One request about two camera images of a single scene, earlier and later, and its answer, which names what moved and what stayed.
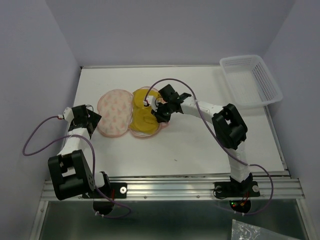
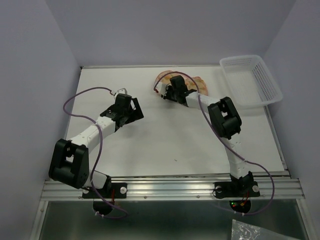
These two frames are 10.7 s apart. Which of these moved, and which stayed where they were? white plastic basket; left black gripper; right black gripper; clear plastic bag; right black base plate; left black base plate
Moved: right black gripper; left black gripper
Stayed: right black base plate; clear plastic bag; white plastic basket; left black base plate
